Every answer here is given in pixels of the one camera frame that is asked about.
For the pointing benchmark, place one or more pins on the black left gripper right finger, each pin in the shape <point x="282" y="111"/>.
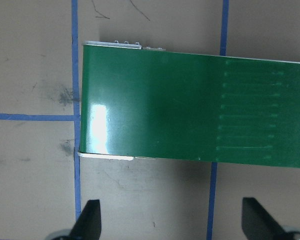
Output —
<point x="257" y="223"/>

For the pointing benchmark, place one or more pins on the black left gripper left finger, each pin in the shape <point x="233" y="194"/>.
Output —
<point x="89" y="224"/>

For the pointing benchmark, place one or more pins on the green conveyor belt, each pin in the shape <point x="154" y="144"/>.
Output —
<point x="160" y="104"/>

